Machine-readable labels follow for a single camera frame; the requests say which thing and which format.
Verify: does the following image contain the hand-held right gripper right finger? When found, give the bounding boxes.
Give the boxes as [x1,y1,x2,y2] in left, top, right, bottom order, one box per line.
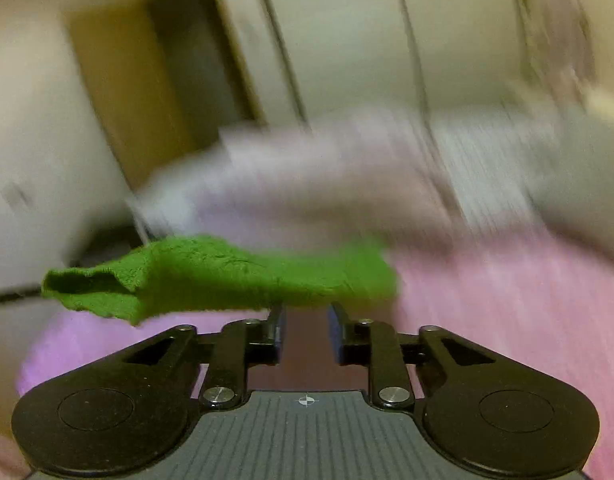
[328,302,494,409]

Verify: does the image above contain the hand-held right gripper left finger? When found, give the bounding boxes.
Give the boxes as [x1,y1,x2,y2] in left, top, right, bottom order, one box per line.
[119,303,286,409]

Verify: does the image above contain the green knitted sweater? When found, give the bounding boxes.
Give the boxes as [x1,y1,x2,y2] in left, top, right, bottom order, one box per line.
[41,234,400,327]

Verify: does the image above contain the lavender folded quilt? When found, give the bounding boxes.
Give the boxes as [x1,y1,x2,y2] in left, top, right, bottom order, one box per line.
[126,104,562,243]

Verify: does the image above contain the pink bed sheet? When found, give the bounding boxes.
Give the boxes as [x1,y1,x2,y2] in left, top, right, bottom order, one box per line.
[16,220,614,480]

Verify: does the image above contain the pale blue pillow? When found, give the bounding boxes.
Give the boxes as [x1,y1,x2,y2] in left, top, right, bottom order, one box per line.
[126,170,202,238]

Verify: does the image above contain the wooden door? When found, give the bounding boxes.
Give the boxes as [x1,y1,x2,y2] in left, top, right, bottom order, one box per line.
[62,7,204,186]

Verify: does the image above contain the white wardrobe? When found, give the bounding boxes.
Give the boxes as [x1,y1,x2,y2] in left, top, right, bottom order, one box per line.
[207,0,614,128]

